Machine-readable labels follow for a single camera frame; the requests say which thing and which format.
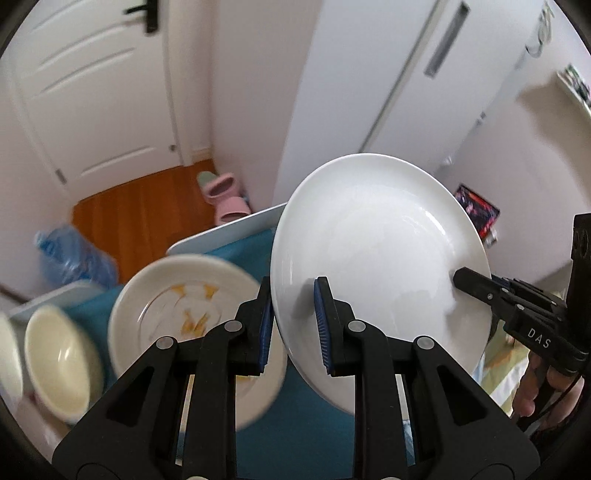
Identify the white plate with duck print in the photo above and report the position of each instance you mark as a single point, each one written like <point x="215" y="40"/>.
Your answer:
<point x="184" y="296"/>

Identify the white ceramic bowl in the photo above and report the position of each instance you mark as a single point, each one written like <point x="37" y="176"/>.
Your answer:
<point x="10" y="361"/>

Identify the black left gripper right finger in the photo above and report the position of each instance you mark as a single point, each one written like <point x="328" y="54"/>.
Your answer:
<point x="418" y="413"/>

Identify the green striped bedsheet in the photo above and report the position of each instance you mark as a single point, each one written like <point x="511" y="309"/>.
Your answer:
<point x="499" y="372"/>

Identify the white refrigerator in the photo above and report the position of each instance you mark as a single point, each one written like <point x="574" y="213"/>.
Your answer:
<point x="404" y="78"/>

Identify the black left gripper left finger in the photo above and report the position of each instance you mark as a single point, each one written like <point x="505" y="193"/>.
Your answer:
<point x="171" y="415"/>

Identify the white door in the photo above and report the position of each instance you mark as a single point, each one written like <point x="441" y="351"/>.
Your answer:
<point x="93" y="88"/>

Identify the blue water jug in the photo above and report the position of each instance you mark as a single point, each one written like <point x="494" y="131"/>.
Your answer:
<point x="65" y="256"/>

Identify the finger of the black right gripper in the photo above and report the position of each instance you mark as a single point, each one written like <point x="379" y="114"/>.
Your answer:
<point x="503" y="295"/>

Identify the cream yellow bowl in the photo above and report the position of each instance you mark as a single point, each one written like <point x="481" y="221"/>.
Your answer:
<point x="63" y="364"/>

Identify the pink slipper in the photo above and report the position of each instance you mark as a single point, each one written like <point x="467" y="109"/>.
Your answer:
<point x="221" y="188"/>
<point x="231" y="209"/>

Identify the black door handle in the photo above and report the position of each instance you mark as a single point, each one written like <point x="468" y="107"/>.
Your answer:
<point x="150" y="9"/>

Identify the tablet with red screen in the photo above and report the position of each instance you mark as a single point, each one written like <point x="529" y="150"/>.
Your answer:
<point x="482" y="213"/>

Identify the plain white plate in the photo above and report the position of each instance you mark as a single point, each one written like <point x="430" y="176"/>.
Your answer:
<point x="389" y="237"/>

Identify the teal blue tablecloth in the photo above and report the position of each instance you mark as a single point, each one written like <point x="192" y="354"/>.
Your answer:
<point x="172" y="414"/>

